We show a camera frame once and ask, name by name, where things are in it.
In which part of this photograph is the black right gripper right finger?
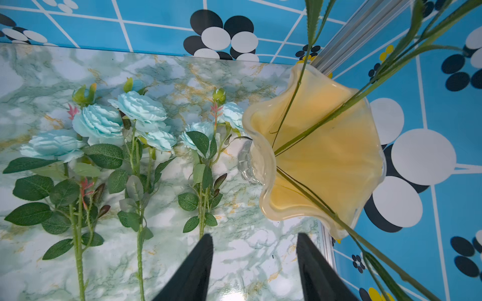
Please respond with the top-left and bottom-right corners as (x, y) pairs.
(296, 233), (358, 301)

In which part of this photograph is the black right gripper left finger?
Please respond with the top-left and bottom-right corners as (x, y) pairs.
(153, 234), (213, 301)

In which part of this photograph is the yellow fluted glass vase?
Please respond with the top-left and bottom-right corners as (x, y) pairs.
(242, 63), (385, 240)

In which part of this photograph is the large light blue peony stem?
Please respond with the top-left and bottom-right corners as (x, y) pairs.
(178, 89), (245, 238)

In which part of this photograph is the white blue flower bunch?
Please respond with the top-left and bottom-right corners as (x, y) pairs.
(109, 77), (177, 300)

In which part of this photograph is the white blue flower stem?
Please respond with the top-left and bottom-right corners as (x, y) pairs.
(3, 82), (125, 301)

